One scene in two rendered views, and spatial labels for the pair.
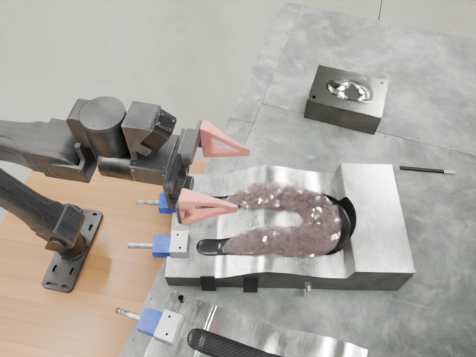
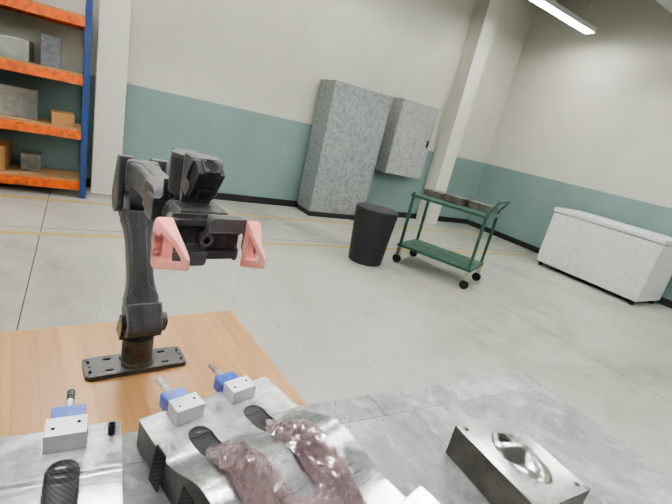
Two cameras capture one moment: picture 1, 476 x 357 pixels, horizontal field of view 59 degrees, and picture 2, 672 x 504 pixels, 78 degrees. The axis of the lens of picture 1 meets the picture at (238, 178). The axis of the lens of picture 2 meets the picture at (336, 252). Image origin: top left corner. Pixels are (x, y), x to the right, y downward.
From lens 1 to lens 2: 0.51 m
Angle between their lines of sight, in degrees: 50
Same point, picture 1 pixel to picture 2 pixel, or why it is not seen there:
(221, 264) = (187, 458)
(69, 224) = (144, 315)
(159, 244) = (174, 394)
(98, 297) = (90, 402)
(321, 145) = (437, 490)
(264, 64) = (452, 390)
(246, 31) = not seen: hidden behind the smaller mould
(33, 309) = (54, 368)
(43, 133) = not seen: hidden behind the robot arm
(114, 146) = (176, 178)
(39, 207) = (141, 280)
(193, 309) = (103, 448)
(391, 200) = not seen: outside the picture
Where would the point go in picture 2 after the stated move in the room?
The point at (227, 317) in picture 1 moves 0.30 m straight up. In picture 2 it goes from (110, 488) to (126, 275)
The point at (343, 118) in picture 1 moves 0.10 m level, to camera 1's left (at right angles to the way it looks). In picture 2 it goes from (490, 482) to (443, 446)
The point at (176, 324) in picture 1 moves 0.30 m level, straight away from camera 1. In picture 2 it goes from (71, 431) to (195, 336)
